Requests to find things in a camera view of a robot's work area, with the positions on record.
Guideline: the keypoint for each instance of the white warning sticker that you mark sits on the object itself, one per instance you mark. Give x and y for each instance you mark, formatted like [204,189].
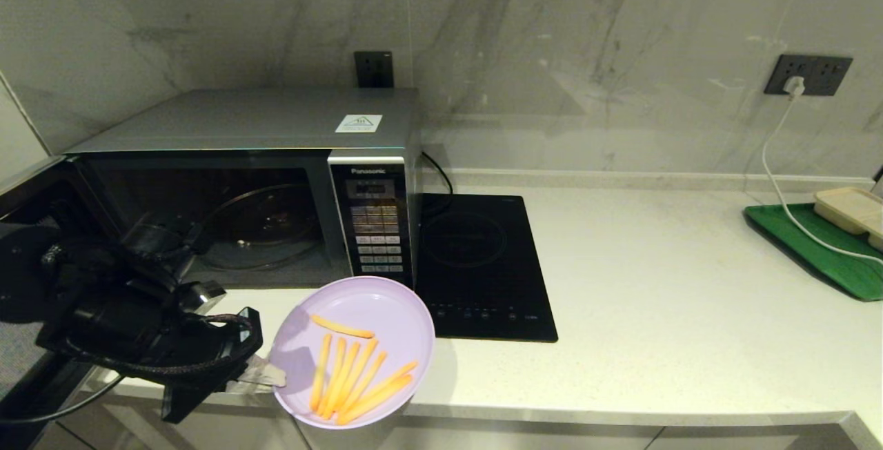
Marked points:
[359,123]

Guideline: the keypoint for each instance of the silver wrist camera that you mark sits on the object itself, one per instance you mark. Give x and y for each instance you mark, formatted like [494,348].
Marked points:
[203,295]

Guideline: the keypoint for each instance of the wide black wall socket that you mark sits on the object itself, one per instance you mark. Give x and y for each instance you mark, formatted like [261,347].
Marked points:
[828,75]

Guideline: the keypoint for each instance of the white power plug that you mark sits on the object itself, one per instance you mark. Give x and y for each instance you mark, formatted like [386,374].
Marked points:
[795,86]

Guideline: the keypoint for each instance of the beige lunch box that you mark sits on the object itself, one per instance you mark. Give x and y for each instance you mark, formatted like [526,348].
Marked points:
[850,208]

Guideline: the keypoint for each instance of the small black wall socket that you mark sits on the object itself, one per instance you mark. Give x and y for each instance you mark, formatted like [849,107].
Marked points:
[374,69]

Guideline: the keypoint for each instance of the green plastic tray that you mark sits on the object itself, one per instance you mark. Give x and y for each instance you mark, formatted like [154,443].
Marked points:
[828,263]

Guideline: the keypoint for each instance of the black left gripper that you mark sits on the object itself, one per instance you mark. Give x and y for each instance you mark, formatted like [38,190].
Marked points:
[214,339]

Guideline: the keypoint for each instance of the purple plastic plate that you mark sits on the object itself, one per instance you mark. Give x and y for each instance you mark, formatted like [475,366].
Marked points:
[386,312]

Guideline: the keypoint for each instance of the silver Panasonic microwave oven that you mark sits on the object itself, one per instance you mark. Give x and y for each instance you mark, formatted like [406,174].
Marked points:
[241,119]

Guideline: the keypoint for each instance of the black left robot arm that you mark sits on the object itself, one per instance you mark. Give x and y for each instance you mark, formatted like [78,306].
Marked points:
[103,326]

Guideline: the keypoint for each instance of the black induction cooktop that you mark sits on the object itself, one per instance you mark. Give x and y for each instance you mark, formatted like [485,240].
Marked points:
[483,263]

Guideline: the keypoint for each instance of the black glass microwave door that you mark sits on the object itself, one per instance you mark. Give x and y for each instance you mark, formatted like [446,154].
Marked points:
[17,367]

